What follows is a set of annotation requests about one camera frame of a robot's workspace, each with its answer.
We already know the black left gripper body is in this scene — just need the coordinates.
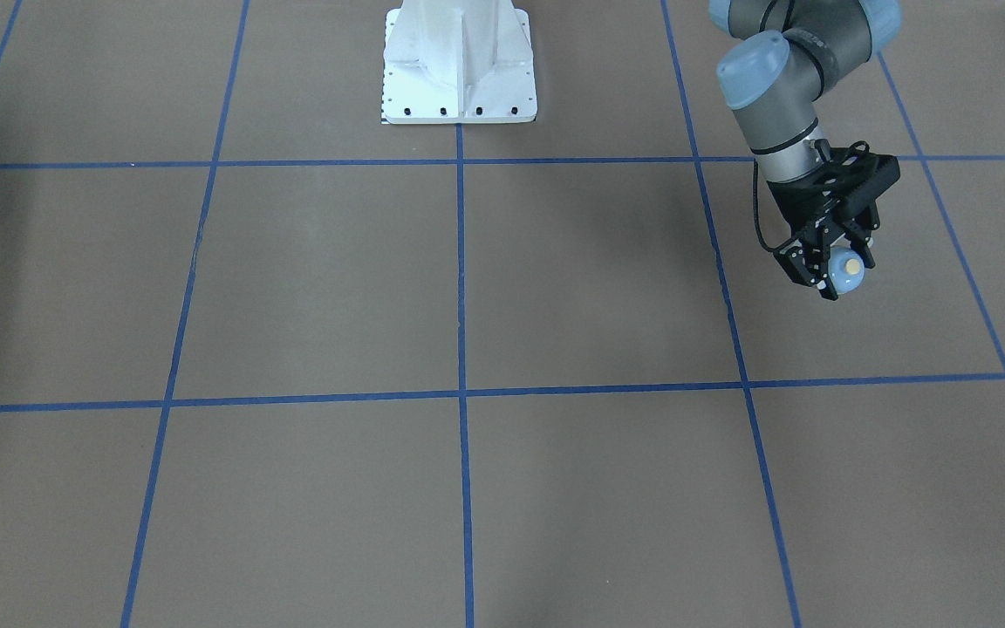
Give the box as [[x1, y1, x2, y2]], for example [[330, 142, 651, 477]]
[[767, 154, 883, 249]]

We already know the blue white call bell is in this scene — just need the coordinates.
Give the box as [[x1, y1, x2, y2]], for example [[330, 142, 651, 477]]
[[827, 247, 866, 295]]

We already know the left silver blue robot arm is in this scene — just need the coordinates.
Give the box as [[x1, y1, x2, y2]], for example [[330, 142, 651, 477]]
[[708, 1, 905, 301]]

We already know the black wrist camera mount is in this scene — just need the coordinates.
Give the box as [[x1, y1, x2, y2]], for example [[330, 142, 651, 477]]
[[807, 140, 900, 222]]

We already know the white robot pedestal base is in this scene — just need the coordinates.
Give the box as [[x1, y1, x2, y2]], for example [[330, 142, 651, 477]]
[[380, 1, 538, 125]]

